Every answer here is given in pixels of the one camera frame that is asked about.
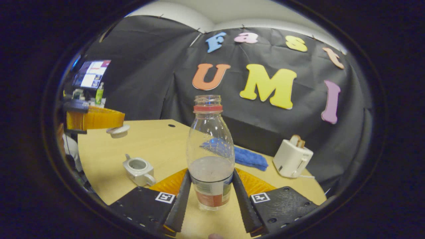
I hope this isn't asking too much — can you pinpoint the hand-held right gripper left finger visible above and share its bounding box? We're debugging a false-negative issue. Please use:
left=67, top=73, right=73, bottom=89
left=108, top=169, right=192, bottom=237

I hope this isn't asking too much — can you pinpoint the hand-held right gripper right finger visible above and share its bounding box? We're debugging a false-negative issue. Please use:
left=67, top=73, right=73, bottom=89
left=232, top=168, right=320, bottom=237

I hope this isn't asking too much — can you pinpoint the white teacup lid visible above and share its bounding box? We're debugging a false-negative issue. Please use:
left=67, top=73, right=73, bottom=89
left=106, top=125, right=130, bottom=139

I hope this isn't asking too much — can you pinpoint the white ceramic teacup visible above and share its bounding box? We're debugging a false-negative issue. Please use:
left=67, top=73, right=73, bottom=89
left=122, top=153, right=156, bottom=187

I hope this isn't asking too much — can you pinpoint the clear plastic water bottle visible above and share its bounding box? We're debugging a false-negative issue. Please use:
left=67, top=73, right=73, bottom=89
left=186, top=95, right=235, bottom=211

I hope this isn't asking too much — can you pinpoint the green drink bottle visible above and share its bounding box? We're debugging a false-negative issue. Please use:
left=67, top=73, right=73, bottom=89
left=95, top=82, right=105, bottom=105

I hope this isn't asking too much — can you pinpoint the computer monitor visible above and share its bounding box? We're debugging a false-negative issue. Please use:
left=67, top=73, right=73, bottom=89
left=72, top=60, right=112, bottom=89

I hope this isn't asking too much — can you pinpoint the blue folded cloth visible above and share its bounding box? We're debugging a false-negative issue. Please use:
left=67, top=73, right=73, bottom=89
left=200, top=138, right=269, bottom=172

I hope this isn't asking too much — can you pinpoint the black backdrop cloth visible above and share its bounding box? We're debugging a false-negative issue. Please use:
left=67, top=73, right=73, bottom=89
left=80, top=15, right=374, bottom=193

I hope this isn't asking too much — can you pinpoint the white toaster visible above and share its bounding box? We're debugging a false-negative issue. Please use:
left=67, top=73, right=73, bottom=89
left=273, top=139, right=314, bottom=179

